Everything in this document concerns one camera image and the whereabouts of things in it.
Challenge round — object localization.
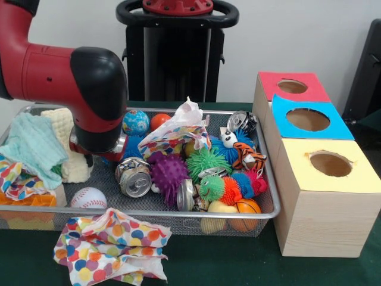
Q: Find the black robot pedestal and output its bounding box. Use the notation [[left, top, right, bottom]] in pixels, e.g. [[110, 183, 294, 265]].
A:
[[116, 0, 240, 102]]

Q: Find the blue spiky ball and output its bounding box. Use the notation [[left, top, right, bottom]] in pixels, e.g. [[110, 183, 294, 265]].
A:
[[211, 128, 257, 166]]

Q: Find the black upright panel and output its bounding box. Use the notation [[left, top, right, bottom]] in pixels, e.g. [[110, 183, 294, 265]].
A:
[[347, 19, 381, 129]]

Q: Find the small red ball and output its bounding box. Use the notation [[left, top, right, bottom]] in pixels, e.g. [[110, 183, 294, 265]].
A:
[[150, 113, 172, 132]]

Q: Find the small orange basketball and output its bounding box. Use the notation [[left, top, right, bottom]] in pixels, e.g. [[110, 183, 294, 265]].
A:
[[229, 198, 263, 233]]

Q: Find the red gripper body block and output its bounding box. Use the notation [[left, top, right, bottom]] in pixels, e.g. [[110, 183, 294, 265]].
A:
[[70, 132, 129, 163]]

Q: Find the green spiky ball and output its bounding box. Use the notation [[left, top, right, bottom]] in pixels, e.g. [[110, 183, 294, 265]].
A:
[[186, 147, 233, 182]]

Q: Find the small yellow duck toy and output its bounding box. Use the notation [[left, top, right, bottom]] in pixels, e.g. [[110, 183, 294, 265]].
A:
[[199, 200, 238, 234]]

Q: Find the purple spiky ball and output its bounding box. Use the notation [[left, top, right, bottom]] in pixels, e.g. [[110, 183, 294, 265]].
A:
[[148, 152, 191, 207]]

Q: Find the green cloth side table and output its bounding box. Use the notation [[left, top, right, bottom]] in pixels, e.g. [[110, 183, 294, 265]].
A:
[[356, 109, 381, 133]]

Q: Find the clear wire mesh bin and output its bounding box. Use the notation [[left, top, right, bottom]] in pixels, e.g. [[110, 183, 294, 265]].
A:
[[0, 105, 280, 240]]

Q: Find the small white baseball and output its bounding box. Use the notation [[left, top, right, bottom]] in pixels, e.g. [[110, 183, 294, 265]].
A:
[[70, 187, 108, 209]]

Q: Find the orange striped tiger toy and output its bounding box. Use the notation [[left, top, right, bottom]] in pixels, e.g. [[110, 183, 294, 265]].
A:
[[233, 142, 267, 172]]

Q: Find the white knitted cloth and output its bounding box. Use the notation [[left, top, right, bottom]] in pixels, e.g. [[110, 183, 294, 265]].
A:
[[42, 107, 94, 184]]

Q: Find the polka dot cloth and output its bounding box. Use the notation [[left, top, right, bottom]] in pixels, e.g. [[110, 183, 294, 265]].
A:
[[54, 210, 173, 286], [0, 156, 57, 203], [138, 97, 213, 160]]

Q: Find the rainbow spiky caterpillar toy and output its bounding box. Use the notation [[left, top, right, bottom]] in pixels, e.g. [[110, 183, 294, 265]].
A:
[[199, 172, 269, 207]]

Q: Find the mint green knitted cloth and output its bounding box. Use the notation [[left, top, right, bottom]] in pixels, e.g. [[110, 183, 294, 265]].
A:
[[0, 113, 69, 190]]

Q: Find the small globe print ball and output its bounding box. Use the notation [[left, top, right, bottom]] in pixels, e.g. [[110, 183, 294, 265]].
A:
[[122, 109, 151, 137]]

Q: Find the wooden box with three holes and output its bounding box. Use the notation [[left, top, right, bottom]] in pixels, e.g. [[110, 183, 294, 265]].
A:
[[252, 71, 381, 258]]

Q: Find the crushed silver can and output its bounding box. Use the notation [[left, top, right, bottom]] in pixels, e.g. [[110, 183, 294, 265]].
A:
[[115, 156, 153, 198]]

